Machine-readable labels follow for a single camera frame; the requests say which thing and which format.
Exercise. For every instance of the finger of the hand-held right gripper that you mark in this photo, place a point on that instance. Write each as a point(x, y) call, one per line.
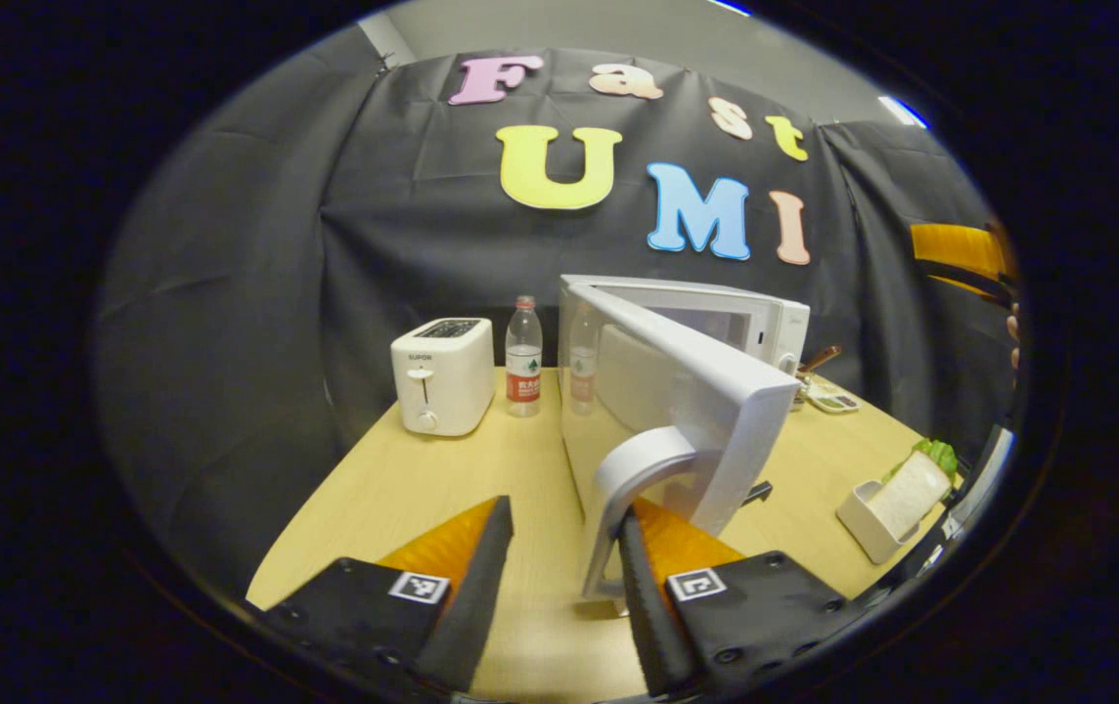
point(956, 249)

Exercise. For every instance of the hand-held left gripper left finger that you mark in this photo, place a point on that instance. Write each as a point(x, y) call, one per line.
point(471, 606)

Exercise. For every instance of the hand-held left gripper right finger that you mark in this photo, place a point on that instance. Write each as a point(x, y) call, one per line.
point(648, 616)

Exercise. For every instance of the white rectangular food tray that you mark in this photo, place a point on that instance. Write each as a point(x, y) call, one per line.
point(863, 523)

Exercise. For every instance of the white microwave oven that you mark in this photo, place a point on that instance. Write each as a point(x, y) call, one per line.
point(687, 381)

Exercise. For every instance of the sandwich with lettuce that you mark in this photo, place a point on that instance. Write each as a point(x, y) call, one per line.
point(912, 494)

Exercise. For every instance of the brown wooden spoon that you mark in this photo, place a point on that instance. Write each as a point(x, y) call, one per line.
point(819, 360)

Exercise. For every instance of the white divided plate of beans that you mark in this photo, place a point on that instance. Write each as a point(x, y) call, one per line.
point(828, 399)

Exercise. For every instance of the white toaster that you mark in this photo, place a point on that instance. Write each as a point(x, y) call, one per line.
point(442, 386)

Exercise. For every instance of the clear water bottle red label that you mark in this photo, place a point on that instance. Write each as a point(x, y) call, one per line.
point(523, 372)

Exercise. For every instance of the large ceiling light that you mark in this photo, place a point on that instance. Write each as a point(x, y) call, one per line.
point(731, 6)

